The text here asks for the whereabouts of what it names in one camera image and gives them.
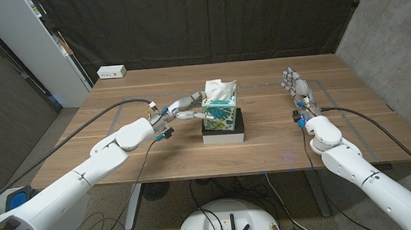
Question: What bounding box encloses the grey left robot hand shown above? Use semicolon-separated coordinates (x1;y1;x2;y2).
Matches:
148;90;216;134

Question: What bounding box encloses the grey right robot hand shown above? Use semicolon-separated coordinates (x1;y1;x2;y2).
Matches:
280;64;323;122

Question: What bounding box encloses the teal floral tissue box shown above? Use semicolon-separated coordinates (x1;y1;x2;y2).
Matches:
199;84;241;133

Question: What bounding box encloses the white tissue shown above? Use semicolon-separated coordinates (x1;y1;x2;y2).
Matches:
204;77;238;102

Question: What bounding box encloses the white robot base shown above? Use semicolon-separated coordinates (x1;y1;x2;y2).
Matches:
174;195;282;230

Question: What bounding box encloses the black foam block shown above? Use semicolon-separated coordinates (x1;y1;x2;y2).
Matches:
200;106;246;137

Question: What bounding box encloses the white power strip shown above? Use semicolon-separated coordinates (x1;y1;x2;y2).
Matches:
96;64;127;80

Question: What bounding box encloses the black round floor object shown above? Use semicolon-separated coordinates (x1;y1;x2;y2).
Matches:
140;181;171;202

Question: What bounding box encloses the black curtain backdrop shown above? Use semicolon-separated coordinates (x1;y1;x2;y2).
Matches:
33;0;379;88

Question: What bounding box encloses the grey table leg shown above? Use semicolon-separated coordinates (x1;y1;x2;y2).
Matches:
303;168;331;220

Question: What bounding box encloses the white table leg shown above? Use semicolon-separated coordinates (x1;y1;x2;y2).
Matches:
121;182;145;230

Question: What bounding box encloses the white floor platform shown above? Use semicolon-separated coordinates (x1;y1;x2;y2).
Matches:
0;182;93;230

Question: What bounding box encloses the white cabinet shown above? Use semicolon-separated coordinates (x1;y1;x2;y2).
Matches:
0;0;93;114

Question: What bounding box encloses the blue and black foot pedal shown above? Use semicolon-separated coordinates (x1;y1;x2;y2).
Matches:
6;189;41;211

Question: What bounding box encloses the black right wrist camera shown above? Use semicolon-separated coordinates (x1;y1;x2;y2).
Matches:
292;109;307;129

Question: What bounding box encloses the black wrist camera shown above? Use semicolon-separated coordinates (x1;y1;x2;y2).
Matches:
292;109;307;129
154;127;175;142

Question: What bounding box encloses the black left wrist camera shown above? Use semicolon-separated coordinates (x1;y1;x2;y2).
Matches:
154;127;175;142

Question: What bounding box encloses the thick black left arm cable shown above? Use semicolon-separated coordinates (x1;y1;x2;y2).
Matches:
0;96;161;210

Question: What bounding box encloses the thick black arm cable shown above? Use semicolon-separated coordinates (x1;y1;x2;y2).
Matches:
0;96;161;210
320;101;411;190

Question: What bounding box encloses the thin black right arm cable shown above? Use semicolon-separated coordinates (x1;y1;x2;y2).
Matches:
302;122;381;230

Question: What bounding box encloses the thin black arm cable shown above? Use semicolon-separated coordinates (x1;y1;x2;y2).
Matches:
302;122;381;230
89;139;166;230

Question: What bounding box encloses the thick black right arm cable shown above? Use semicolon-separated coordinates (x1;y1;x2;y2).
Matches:
320;101;411;190

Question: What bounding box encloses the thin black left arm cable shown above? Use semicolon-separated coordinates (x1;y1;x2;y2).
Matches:
89;139;166;230

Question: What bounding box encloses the white floor cable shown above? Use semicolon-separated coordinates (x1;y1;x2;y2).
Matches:
265;169;321;230

